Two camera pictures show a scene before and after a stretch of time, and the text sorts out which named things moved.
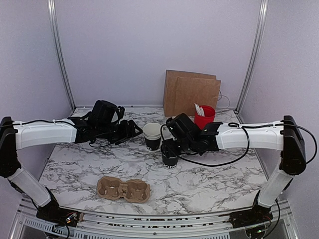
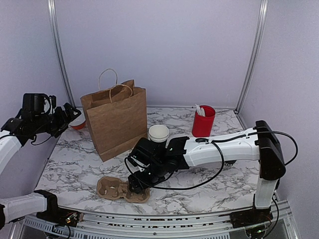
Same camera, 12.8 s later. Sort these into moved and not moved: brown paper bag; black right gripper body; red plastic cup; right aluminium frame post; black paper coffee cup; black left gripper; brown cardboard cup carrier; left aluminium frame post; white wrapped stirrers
Moved: black left gripper; brown paper bag; black paper coffee cup; black right gripper body
Not moved: left aluminium frame post; red plastic cup; white wrapped stirrers; brown cardboard cup carrier; right aluminium frame post
